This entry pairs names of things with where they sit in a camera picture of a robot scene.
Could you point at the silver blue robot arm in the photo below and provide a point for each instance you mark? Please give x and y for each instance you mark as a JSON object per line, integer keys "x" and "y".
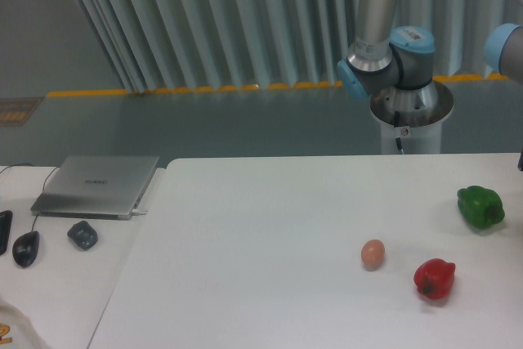
{"x": 381, "y": 57}

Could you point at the brown egg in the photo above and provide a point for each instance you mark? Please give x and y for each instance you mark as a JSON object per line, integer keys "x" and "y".
{"x": 373, "y": 254}

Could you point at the white pleated curtain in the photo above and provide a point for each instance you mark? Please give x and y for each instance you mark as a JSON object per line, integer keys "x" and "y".
{"x": 191, "y": 43}

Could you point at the silver closed laptop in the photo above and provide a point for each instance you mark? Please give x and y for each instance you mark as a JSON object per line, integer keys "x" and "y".
{"x": 98, "y": 186}

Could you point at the dark grey controller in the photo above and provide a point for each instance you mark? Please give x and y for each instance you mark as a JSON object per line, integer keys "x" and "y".
{"x": 83, "y": 235}

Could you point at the red bell pepper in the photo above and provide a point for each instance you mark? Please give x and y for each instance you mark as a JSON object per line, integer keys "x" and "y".
{"x": 434, "y": 279}

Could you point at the green bell pepper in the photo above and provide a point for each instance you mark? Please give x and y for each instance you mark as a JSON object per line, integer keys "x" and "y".
{"x": 481, "y": 207}

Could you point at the yellow floor tape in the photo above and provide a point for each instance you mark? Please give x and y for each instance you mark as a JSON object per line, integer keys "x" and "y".
{"x": 255, "y": 87}

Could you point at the black computer mouse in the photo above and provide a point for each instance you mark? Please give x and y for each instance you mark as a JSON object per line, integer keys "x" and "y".
{"x": 25, "y": 249}

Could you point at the black flat device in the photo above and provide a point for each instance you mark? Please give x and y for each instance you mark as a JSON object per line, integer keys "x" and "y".
{"x": 5, "y": 229}

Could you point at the cream printed cloth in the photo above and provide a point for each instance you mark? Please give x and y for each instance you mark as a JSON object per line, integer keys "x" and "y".
{"x": 17, "y": 331}

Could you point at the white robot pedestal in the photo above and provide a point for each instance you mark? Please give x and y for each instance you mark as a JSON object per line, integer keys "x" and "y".
{"x": 411, "y": 121}

